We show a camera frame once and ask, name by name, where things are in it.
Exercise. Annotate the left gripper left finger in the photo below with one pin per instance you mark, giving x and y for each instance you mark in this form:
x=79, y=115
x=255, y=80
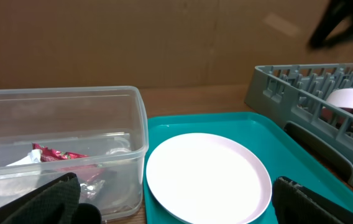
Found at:
x=53, y=203

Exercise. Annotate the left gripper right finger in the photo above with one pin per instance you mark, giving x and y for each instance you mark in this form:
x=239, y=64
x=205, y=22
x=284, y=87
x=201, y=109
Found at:
x=295, y=204

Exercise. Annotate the red snack wrapper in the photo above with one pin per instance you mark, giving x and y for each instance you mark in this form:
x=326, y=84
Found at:
x=88, y=173

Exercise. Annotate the white tissue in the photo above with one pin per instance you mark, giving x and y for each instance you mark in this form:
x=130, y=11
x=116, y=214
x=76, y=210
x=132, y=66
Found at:
x=31, y=158

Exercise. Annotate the white round plate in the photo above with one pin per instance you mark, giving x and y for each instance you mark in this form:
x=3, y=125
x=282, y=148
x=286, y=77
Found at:
x=206, y=178

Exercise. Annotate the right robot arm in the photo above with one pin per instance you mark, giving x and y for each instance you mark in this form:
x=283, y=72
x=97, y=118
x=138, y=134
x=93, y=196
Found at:
x=335, y=26

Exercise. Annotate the grey dishwasher rack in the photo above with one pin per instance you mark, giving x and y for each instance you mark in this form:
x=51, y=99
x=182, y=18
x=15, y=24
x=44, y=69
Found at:
x=294, y=97

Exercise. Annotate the teal plastic serving tray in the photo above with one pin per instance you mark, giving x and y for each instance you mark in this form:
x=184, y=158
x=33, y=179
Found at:
x=280, y=155

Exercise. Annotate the clear plastic bin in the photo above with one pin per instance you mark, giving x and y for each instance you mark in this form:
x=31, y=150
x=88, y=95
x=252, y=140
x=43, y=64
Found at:
x=107, y=123

